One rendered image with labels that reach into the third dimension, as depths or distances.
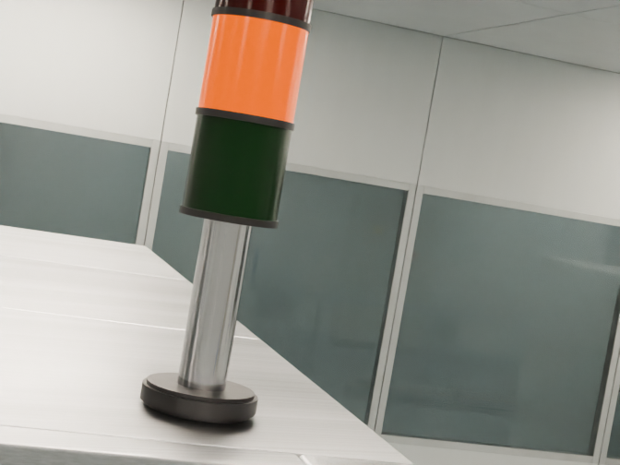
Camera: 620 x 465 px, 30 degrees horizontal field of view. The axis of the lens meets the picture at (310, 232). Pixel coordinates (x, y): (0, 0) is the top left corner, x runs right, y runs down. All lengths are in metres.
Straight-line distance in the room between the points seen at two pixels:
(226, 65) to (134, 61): 4.55
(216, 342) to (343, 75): 4.75
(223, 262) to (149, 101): 4.55
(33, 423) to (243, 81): 0.19
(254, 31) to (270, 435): 0.20
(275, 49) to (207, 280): 0.12
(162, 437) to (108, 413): 0.04
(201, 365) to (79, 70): 4.53
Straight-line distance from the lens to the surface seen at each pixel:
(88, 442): 0.51
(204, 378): 0.59
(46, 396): 0.59
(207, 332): 0.58
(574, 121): 5.77
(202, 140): 0.57
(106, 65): 5.11
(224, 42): 0.57
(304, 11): 0.58
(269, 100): 0.57
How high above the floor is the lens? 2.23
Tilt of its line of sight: 3 degrees down
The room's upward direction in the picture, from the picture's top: 10 degrees clockwise
